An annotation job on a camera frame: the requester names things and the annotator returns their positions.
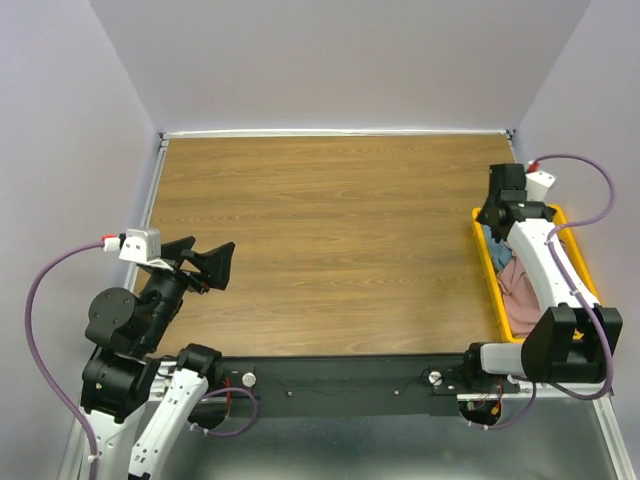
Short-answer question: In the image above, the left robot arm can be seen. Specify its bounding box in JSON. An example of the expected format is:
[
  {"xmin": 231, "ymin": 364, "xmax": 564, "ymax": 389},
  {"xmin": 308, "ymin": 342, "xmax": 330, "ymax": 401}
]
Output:
[{"xmin": 80, "ymin": 229, "xmax": 235, "ymax": 479}]

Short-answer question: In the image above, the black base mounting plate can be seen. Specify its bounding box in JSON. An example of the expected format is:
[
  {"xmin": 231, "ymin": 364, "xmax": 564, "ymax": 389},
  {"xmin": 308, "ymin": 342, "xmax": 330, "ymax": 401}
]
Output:
[{"xmin": 193, "ymin": 353, "xmax": 519, "ymax": 422}]

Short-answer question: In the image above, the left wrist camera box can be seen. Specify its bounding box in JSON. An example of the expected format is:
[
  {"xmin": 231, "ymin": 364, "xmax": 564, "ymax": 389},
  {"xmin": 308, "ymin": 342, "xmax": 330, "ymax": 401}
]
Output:
[{"xmin": 119, "ymin": 228, "xmax": 161, "ymax": 265}]

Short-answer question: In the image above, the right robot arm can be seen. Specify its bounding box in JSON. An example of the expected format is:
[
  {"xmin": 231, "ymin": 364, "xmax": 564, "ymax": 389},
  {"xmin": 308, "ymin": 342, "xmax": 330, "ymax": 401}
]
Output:
[{"xmin": 459, "ymin": 160, "xmax": 623, "ymax": 400}]

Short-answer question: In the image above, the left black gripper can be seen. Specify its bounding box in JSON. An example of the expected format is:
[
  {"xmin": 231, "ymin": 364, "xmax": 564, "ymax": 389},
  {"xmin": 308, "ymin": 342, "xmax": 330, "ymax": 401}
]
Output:
[{"xmin": 141, "ymin": 234, "xmax": 237, "ymax": 349}]

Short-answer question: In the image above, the yellow plastic bin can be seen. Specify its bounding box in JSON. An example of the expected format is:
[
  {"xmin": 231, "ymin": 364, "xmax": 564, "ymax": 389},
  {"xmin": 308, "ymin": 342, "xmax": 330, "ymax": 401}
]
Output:
[{"xmin": 471, "ymin": 203, "xmax": 609, "ymax": 344}]

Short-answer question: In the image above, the pink t shirt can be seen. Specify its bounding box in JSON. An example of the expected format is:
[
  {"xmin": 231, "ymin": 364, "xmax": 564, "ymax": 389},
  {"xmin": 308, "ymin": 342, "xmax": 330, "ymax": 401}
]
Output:
[{"xmin": 497, "ymin": 256, "xmax": 541, "ymax": 338}]

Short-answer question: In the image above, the blue t shirt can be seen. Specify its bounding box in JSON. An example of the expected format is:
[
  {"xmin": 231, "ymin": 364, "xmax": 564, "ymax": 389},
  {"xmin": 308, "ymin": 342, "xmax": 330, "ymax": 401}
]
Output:
[{"xmin": 485, "ymin": 233, "xmax": 513, "ymax": 273}]

